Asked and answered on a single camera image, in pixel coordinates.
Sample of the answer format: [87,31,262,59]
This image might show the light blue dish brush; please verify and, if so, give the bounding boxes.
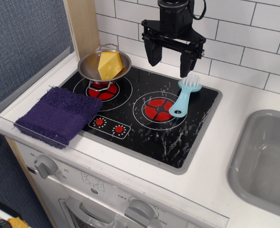
[169,74,202,118]

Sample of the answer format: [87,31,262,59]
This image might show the wooden side post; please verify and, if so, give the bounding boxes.
[63,0,100,60]

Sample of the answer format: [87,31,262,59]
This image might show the white toy oven front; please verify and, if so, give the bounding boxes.
[17,143,228,228]

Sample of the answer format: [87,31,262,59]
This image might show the grey sink basin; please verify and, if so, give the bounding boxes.
[228,110,280,216]

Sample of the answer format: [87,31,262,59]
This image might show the black toy stove top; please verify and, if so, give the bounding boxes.
[61,67,222,175]

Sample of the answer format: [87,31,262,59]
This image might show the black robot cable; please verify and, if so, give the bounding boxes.
[187,0,207,20]

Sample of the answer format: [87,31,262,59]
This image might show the grey right oven knob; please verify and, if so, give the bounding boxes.
[124,199,155,227]

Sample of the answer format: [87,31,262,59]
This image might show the yellow black object on floor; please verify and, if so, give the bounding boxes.
[0,217,29,228]

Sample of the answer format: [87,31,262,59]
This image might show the grey left oven knob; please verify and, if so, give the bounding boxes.
[34,155,58,179]

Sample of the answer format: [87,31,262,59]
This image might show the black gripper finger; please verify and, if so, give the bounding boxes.
[144,39,162,67]
[180,50,197,77]

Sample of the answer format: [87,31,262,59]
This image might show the yellow cheese wedge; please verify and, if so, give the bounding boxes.
[98,51,123,81]

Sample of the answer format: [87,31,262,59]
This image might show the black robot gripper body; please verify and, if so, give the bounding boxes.
[141,0,206,58]

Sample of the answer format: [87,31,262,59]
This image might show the small steel wok pan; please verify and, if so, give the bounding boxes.
[78,43,131,92]

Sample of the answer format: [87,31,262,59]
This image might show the purple knitted cloth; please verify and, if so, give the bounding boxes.
[15,87,103,149]

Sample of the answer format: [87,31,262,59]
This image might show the grey oven knob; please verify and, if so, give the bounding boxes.
[124,199,155,227]
[34,155,58,179]

